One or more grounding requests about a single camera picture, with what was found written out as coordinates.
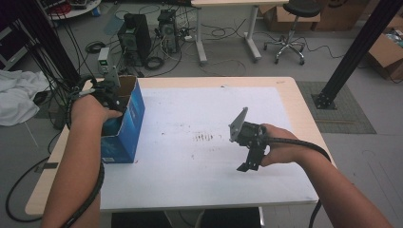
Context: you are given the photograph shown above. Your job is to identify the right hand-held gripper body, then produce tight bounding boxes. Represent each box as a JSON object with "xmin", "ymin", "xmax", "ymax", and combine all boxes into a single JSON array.
[{"xmin": 228, "ymin": 106, "xmax": 268, "ymax": 149}]

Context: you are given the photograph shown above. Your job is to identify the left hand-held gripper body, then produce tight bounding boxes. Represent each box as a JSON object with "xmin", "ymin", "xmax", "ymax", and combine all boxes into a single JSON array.
[{"xmin": 89, "ymin": 65, "xmax": 128, "ymax": 111}]

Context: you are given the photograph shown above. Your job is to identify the blue cardboard box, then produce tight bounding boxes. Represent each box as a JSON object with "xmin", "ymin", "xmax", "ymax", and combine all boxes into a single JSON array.
[{"xmin": 100, "ymin": 74, "xmax": 146, "ymax": 165}]

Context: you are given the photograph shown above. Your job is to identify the person's right hand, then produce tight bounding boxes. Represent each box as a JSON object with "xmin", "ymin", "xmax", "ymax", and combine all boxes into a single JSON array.
[{"xmin": 259, "ymin": 123, "xmax": 306, "ymax": 168}]

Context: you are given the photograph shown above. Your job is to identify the person's left hand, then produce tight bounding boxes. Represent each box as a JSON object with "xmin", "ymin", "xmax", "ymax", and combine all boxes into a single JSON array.
[{"xmin": 70, "ymin": 93, "xmax": 125, "ymax": 135}]

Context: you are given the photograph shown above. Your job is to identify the white power supply unit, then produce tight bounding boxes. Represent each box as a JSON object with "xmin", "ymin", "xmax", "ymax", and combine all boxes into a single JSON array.
[{"xmin": 97, "ymin": 47, "xmax": 111, "ymax": 76}]

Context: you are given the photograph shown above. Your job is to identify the large black computer tower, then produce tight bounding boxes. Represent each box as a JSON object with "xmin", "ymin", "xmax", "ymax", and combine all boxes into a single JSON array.
[{"xmin": 116, "ymin": 12, "xmax": 153, "ymax": 67}]

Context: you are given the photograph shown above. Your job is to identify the white table leg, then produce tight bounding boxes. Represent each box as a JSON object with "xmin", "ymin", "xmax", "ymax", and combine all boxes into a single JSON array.
[{"xmin": 257, "ymin": 206, "xmax": 266, "ymax": 228}]

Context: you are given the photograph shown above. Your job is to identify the white table mat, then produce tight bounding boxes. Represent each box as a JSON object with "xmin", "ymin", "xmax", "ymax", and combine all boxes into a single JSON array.
[{"xmin": 99, "ymin": 85, "xmax": 319, "ymax": 213}]

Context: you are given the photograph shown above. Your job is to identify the small black computer tower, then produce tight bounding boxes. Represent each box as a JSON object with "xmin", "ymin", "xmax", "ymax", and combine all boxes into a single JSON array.
[{"xmin": 157, "ymin": 9, "xmax": 181, "ymax": 54}]

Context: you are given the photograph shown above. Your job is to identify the round white table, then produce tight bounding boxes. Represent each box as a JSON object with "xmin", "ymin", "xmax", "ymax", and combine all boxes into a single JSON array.
[{"xmin": 47, "ymin": 0, "xmax": 103, "ymax": 21}]

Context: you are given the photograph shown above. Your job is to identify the white cloth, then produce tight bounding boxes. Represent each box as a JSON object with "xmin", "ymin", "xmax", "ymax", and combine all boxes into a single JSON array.
[{"xmin": 0, "ymin": 68, "xmax": 50, "ymax": 127}]

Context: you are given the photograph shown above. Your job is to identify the grey floor mat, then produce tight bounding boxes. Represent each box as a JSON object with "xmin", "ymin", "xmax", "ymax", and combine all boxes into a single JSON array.
[{"xmin": 296, "ymin": 80, "xmax": 377, "ymax": 135}]

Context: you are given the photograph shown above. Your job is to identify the person's dark trousers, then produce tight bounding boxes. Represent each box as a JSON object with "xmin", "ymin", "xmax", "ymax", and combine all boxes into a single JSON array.
[{"xmin": 110, "ymin": 207, "xmax": 262, "ymax": 228}]

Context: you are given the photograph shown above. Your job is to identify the white desk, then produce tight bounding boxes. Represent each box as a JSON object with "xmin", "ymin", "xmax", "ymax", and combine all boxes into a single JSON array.
[{"xmin": 190, "ymin": 0, "xmax": 290, "ymax": 67}]

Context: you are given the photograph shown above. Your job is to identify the black stool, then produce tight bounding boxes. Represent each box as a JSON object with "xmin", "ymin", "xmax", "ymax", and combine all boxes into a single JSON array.
[{"xmin": 263, "ymin": 0, "xmax": 323, "ymax": 67}]

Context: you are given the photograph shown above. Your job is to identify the tall brown cardboard box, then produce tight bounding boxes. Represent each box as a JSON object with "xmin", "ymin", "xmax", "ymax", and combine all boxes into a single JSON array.
[{"xmin": 312, "ymin": 0, "xmax": 373, "ymax": 32}]

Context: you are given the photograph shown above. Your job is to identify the open brown cardboard box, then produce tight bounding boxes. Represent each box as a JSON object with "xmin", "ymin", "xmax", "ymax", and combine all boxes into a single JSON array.
[{"xmin": 366, "ymin": 14, "xmax": 403, "ymax": 81}]

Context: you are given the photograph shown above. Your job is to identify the coiled black cable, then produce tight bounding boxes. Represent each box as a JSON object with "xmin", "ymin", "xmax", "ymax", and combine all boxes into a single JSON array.
[{"xmin": 144, "ymin": 55, "xmax": 166, "ymax": 71}]

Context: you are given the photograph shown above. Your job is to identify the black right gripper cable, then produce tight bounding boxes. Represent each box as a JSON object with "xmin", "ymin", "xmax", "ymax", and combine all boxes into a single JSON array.
[{"xmin": 263, "ymin": 137, "xmax": 333, "ymax": 228}]

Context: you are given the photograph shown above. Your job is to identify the black metal frame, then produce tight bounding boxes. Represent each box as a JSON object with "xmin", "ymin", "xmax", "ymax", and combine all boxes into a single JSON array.
[{"xmin": 17, "ymin": 0, "xmax": 86, "ymax": 93}]

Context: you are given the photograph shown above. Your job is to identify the black metal post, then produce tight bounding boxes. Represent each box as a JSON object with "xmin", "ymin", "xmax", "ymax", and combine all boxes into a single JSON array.
[{"xmin": 311, "ymin": 0, "xmax": 403, "ymax": 110}]

